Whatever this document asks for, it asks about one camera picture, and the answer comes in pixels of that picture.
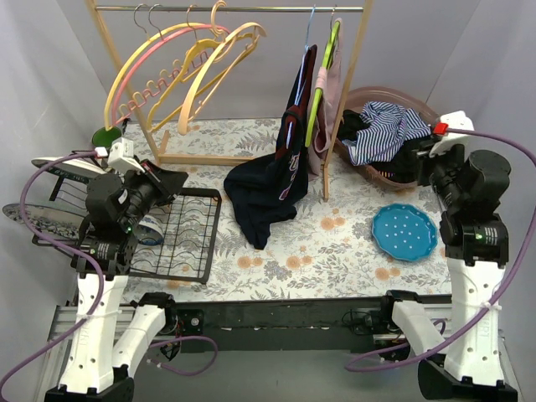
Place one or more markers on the green floral mug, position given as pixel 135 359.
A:
pixel 104 138

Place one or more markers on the lime green hanger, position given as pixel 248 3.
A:
pixel 326 61

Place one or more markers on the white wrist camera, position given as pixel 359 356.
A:
pixel 450 129
pixel 120 156

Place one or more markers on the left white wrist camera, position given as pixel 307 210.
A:
pixel 120 156

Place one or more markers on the blue floral plate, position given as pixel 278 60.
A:
pixel 55 219

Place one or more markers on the beige wooden hanger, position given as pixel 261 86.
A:
pixel 230 50

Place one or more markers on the blue dotted plate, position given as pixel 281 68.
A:
pixel 404 232

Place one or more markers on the white plate in rack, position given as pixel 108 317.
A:
pixel 75 166

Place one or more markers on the black garment in basket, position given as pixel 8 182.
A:
pixel 390 170

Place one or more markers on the navy basketball tank top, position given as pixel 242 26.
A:
pixel 264 190

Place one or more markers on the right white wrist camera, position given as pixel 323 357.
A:
pixel 450 129

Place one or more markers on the blue white floral bowl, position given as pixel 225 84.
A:
pixel 149 231

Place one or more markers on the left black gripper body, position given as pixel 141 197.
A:
pixel 158 186

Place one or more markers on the black wire dish rack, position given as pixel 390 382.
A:
pixel 189 224

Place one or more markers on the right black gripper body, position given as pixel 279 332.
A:
pixel 423 157

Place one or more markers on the yellow round hanger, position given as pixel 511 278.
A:
pixel 124 74

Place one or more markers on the black aluminium base frame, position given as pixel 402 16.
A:
pixel 322 324

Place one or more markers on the blue white striped shirt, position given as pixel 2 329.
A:
pixel 378 131

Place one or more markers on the pink garment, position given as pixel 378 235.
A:
pixel 323 114

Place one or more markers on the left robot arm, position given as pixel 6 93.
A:
pixel 101 367

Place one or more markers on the yellow notched hanger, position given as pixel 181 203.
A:
pixel 193 67

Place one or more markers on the light blue hanger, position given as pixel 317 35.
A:
pixel 301 76

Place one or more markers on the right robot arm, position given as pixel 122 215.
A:
pixel 466 366

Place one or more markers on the floral tablecloth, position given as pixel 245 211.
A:
pixel 326 251

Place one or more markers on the pink round hanger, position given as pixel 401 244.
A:
pixel 138 75

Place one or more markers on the pink laundry basket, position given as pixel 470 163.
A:
pixel 356 101

